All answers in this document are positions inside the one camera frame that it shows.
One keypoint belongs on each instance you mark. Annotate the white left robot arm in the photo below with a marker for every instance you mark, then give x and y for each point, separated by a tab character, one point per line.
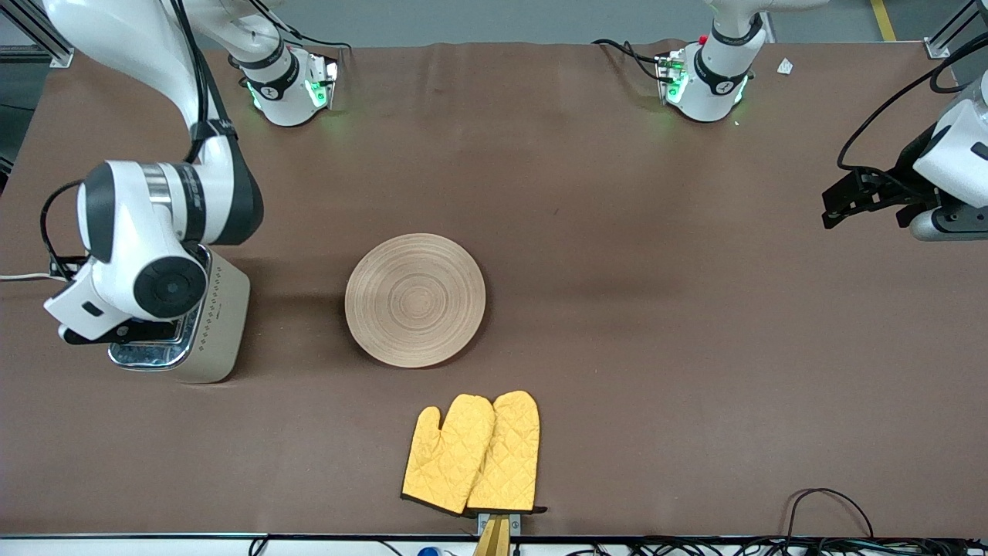
710	85

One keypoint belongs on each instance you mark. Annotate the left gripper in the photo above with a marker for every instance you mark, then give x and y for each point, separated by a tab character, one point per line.
912	169

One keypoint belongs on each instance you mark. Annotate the round wooden plate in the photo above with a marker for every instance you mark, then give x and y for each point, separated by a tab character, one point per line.
417	301

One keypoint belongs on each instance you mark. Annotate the brown table mat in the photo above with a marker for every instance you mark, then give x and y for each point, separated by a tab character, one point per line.
540	193

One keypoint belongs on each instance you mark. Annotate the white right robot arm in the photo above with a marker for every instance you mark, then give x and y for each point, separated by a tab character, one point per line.
131	201

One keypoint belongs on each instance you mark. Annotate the yellow quilted oven mitt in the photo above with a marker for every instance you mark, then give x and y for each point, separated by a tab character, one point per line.
509	455
448	455

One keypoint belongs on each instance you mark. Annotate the aluminium frame profile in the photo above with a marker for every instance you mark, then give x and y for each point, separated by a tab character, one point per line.
953	31
46	35

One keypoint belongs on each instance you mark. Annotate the beige chrome two-slot toaster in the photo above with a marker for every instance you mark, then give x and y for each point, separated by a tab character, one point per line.
224	332

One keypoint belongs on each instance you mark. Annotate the small white paper scrap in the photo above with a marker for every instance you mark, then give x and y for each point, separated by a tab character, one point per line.
785	66

